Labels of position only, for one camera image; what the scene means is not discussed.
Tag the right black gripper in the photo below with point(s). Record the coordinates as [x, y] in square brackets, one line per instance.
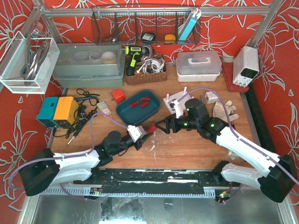
[169, 123]

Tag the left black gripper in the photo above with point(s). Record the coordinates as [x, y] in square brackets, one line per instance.
[137, 143]

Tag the red spring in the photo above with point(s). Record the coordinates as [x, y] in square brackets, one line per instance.
[145, 98]
[134, 104]
[144, 104]
[152, 128]

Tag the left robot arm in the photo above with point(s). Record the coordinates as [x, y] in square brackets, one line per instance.
[47, 168]

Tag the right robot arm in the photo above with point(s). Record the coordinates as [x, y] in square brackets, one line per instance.
[271, 173]

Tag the teal plastic tray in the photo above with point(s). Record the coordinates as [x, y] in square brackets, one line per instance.
[138, 115]

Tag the woven brown basket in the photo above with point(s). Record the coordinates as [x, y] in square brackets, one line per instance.
[152, 73]

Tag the red cube box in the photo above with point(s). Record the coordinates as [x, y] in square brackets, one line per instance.
[118, 96]

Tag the white cube charger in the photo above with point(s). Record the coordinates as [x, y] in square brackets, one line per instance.
[210, 97]

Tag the beige work glove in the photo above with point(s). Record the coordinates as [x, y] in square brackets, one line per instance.
[219, 111]

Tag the white clear lidded toolbox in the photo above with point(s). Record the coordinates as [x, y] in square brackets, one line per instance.
[198, 66]

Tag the red mat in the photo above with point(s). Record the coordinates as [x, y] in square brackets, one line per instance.
[227, 70]

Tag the yellow tape measure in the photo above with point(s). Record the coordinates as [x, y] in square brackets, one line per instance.
[169, 39]

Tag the grey plastic storage box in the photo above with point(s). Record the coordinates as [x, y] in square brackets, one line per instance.
[87, 65]

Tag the white bench power supply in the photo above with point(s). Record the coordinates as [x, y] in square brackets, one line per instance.
[245, 66]

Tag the teal power supply box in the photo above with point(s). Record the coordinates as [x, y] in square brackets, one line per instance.
[47, 111]

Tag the blue white book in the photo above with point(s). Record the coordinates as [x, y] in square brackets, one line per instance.
[185, 29]

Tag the clear acrylic bin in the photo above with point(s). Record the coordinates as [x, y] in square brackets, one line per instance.
[28, 65]

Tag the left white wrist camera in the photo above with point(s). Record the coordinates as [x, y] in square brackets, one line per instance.
[135, 132]

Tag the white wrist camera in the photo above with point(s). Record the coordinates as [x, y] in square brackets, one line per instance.
[135, 132]
[178, 107]

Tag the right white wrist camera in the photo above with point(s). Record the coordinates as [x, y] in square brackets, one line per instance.
[178, 107]

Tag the white four-peg base plate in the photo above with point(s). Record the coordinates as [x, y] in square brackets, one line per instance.
[171, 98]

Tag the green yellow cordless drill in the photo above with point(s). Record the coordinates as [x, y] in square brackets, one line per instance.
[135, 54]

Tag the black wire wall basket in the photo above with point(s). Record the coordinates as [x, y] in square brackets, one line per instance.
[125, 24]

